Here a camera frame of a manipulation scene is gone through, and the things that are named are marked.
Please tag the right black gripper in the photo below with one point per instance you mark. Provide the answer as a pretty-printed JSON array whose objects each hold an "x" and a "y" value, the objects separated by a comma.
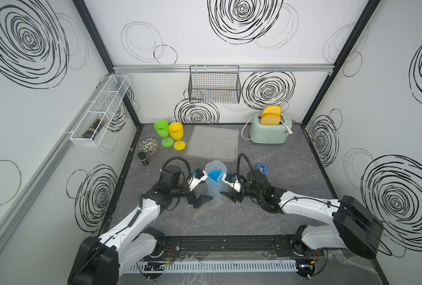
[{"x": 233, "y": 196}]

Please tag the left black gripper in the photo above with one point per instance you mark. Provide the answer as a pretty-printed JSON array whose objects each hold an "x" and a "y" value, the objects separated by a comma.
[{"x": 199, "y": 200}]

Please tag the blue plastic wine glass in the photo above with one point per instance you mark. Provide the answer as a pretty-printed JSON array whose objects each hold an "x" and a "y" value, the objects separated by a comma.
[{"x": 214, "y": 180}]

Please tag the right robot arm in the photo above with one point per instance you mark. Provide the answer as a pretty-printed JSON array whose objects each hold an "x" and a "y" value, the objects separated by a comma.
[{"x": 346, "y": 223}]

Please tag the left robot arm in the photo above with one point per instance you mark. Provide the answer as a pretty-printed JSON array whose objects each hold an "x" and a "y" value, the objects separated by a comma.
[{"x": 94, "y": 272}]

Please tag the bubble wrap sheet stack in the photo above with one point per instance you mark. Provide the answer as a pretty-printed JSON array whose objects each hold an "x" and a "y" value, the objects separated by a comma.
[{"x": 213, "y": 143}]

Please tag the yellow plastic wine glass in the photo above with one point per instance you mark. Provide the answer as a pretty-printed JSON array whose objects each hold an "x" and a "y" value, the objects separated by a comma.
[{"x": 176, "y": 131}]

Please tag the green plastic wine glass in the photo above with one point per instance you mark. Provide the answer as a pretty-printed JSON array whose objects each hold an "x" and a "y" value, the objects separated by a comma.
[{"x": 162, "y": 129}]

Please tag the blue tape dispenser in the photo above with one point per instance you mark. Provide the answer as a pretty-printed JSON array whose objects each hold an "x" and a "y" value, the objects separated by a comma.
[{"x": 262, "y": 168}]

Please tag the dark spice bottle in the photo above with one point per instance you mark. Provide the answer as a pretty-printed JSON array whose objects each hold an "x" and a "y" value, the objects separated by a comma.
[{"x": 143, "y": 158}]

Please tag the patterned small bowl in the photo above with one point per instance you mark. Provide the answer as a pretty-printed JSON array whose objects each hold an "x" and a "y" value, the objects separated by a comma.
[{"x": 148, "y": 146}]

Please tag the mint green toaster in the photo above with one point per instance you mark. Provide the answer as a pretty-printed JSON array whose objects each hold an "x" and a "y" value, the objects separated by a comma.
[{"x": 270, "y": 134}]

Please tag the front toast slice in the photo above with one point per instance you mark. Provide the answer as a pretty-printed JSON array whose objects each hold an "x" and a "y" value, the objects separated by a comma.
[{"x": 270, "y": 119}]

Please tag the toast slice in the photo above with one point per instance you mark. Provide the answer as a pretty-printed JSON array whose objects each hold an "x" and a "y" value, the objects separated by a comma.
[
  {"x": 272, "y": 110},
  {"x": 270, "y": 119}
]

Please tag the back toast slice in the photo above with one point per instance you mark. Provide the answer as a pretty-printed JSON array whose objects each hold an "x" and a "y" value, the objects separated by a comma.
[{"x": 272, "y": 110}]

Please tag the dark bottle in shelf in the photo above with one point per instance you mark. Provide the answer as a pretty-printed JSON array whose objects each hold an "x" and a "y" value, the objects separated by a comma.
[{"x": 94, "y": 129}]

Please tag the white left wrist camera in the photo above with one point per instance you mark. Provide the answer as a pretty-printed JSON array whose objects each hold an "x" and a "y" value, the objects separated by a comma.
[{"x": 199, "y": 176}]

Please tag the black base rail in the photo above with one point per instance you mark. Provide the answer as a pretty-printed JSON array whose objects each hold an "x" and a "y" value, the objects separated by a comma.
[{"x": 225, "y": 244}]

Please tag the white slotted cable duct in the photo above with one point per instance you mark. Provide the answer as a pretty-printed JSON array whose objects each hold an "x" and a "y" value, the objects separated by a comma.
[{"x": 244, "y": 266}]

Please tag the black wire basket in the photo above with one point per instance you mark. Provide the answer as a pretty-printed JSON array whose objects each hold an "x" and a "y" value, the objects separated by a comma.
[{"x": 214, "y": 84}]

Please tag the white wire shelf basket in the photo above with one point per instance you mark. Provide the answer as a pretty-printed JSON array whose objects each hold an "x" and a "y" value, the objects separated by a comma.
[{"x": 109, "y": 96}]

